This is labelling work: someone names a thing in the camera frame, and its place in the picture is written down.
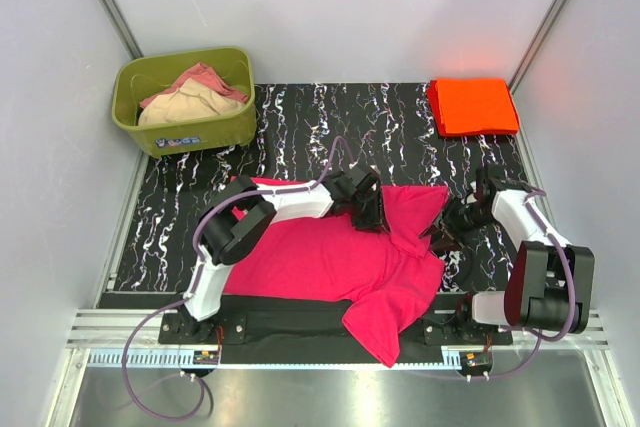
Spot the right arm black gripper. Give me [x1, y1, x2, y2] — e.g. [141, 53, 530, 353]
[419, 196, 496, 253]

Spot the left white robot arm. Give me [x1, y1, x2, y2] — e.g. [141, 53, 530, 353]
[180, 164, 389, 343]

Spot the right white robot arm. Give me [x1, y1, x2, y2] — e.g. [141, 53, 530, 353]
[423, 186, 595, 344]

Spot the folded orange t shirt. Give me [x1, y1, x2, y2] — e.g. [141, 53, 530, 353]
[426, 78, 520, 137]

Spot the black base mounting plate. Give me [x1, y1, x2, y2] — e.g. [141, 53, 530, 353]
[158, 294, 513, 367]

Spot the beige t shirt in bin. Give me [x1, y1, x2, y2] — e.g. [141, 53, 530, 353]
[138, 80, 244, 126]

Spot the dusty pink t shirt in bin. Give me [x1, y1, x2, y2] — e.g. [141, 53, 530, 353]
[139, 62, 249, 109]

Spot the olive green plastic bin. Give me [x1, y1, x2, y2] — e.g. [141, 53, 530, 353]
[111, 47, 257, 158]

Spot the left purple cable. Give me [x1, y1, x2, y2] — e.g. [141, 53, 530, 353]
[119, 135, 361, 421]

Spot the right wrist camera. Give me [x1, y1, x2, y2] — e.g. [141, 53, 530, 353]
[472, 163, 527, 207]

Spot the aluminium rail frame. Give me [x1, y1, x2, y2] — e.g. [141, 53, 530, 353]
[45, 305, 636, 426]

